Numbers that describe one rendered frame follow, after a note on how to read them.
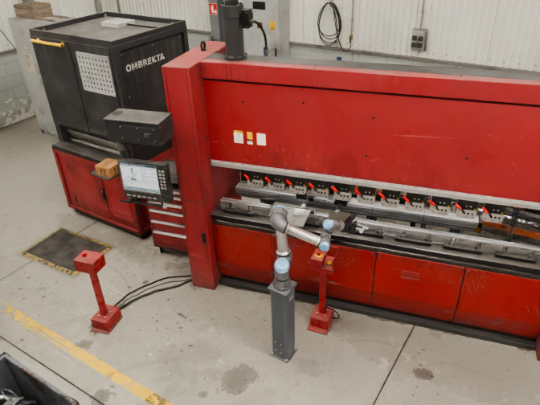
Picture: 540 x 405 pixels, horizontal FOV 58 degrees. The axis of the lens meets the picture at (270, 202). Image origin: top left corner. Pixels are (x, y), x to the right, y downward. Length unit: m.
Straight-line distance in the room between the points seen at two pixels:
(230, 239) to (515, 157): 2.57
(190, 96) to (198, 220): 1.22
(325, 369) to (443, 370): 0.99
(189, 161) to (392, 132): 1.74
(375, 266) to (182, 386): 1.94
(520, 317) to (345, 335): 1.48
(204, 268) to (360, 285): 1.55
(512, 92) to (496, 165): 0.57
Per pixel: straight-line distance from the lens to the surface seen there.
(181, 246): 5.51
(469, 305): 4.66
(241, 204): 4.65
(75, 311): 5.32
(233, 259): 4.92
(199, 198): 4.54
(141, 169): 4.20
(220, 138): 4.39
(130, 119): 4.12
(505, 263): 4.38
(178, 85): 4.13
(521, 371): 4.80
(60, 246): 6.29
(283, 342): 4.30
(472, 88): 3.79
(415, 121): 3.90
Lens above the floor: 3.39
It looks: 31 degrees down
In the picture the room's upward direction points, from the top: 2 degrees counter-clockwise
